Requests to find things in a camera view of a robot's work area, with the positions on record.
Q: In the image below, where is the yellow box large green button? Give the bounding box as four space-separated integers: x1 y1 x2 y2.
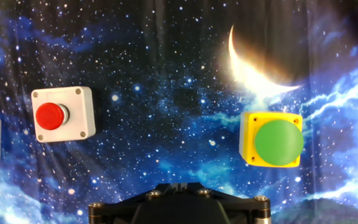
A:
239 111 305 169

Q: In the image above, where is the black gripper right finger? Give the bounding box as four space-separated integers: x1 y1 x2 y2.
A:
178 182 272 224

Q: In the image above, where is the starry night landscape cloth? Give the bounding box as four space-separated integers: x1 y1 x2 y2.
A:
0 0 358 224

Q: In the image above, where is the white box red mushroom button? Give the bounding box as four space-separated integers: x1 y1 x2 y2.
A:
30 86 97 144

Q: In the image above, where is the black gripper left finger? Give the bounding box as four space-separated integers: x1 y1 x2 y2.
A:
88 182 180 224

